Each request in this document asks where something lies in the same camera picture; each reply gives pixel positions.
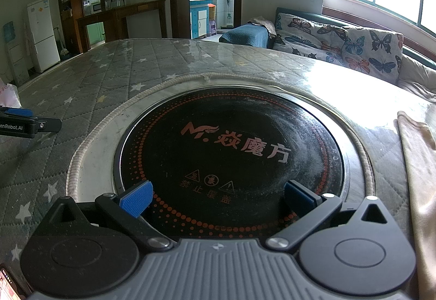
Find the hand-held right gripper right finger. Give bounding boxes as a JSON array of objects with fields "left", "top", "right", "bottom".
[{"left": 265, "top": 180, "right": 404, "bottom": 250}]

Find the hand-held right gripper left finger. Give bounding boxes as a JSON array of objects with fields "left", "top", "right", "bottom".
[{"left": 32, "top": 180, "right": 174, "bottom": 250}]

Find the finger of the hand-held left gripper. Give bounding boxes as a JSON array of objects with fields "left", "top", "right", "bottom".
[
  {"left": 0, "top": 106, "right": 35, "bottom": 118},
  {"left": 36, "top": 118, "right": 62, "bottom": 133}
]

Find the cream sweater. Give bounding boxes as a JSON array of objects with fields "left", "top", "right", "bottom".
[{"left": 396, "top": 110, "right": 436, "bottom": 300}]

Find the white pink tissue packet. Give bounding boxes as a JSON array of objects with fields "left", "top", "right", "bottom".
[{"left": 0, "top": 78, "right": 22, "bottom": 111}]

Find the white refrigerator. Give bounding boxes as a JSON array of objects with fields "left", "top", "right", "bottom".
[{"left": 26, "top": 0, "right": 61, "bottom": 74}]

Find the round black induction cooker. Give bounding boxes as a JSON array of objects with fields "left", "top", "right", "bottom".
[{"left": 112, "top": 84, "right": 351, "bottom": 241}]

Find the dark wooden cabinet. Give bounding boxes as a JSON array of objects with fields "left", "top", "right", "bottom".
[{"left": 75, "top": 0, "right": 168, "bottom": 53}]

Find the smartphone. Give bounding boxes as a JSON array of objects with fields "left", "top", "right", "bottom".
[{"left": 0, "top": 263, "right": 32, "bottom": 300}]

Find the square butterfly print cushion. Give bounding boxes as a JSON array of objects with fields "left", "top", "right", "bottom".
[{"left": 341, "top": 27, "right": 405, "bottom": 85}]

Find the long butterfly print cushion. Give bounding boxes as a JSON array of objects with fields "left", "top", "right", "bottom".
[{"left": 273, "top": 12, "right": 349, "bottom": 61}]

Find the beige pillow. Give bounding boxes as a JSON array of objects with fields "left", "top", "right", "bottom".
[{"left": 396, "top": 54, "right": 436, "bottom": 94}]

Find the blue quilted cushion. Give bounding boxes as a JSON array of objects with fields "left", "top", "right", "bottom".
[{"left": 219, "top": 24, "right": 270, "bottom": 49}]

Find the beige cloth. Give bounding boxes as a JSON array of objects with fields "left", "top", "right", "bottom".
[{"left": 250, "top": 16, "right": 277, "bottom": 37}]

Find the teal sofa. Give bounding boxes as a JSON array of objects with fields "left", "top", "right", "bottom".
[{"left": 274, "top": 7, "right": 436, "bottom": 94}]

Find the blue white cabinet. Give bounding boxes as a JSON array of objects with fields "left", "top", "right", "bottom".
[{"left": 189, "top": 0, "right": 214, "bottom": 39}]

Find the mop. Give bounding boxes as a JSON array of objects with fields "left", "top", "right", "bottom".
[{"left": 223, "top": 0, "right": 234, "bottom": 29}]

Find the orange plastic stool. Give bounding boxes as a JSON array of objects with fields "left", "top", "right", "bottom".
[{"left": 208, "top": 3, "right": 217, "bottom": 36}]

